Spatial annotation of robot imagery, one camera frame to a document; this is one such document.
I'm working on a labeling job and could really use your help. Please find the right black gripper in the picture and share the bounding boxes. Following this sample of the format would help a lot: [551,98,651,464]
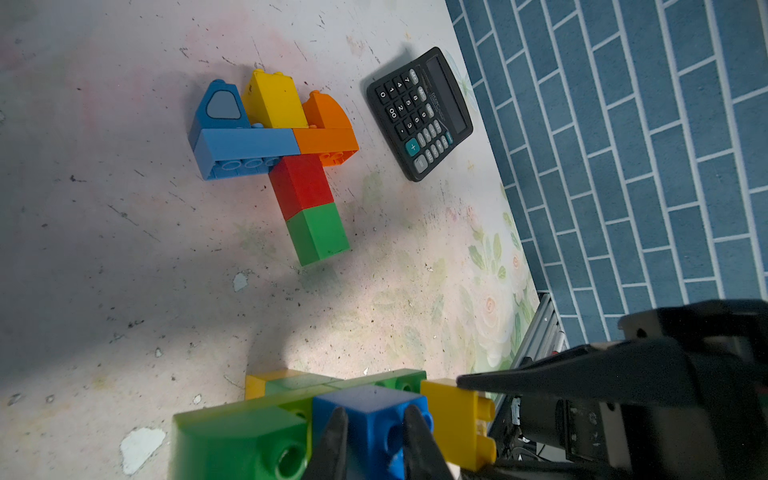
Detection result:
[456,300,767,480]

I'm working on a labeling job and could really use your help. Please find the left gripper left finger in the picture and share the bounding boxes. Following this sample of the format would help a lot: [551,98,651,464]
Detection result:
[302,407,349,480]

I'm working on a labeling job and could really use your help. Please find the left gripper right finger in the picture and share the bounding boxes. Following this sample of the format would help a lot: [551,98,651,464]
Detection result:
[403,405,454,480]

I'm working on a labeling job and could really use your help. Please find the small blue lego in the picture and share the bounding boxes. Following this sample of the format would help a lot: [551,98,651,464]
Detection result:
[188,79,250,150]
[312,385,434,479]

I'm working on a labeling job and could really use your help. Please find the yellow lego bottom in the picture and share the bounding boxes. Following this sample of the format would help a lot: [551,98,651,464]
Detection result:
[420,379,497,472]

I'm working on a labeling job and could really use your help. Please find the yellow lego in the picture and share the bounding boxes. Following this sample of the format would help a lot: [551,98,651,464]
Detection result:
[420,379,497,472]
[241,69,308,129]
[245,369,306,400]

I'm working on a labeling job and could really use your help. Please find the small green lego bottom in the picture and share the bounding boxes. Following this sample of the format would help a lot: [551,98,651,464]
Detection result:
[168,406,308,479]

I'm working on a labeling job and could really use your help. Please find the long green lego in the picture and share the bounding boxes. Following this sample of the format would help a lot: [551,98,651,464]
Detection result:
[296,369,427,393]

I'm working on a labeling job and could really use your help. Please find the long light blue lego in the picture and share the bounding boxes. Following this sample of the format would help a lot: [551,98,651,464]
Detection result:
[193,128,300,181]

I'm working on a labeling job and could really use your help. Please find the long lime lego brick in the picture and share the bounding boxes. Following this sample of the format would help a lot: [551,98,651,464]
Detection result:
[172,385,335,458]

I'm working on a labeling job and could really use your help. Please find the long orange lego brick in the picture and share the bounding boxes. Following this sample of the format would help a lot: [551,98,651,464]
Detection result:
[293,128,359,167]

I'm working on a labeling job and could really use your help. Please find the small orange lego brick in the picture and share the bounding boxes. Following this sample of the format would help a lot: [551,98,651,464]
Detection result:
[302,90,352,129]

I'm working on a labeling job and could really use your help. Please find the black calculator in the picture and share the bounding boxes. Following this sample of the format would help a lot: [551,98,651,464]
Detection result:
[366,46,474,182]

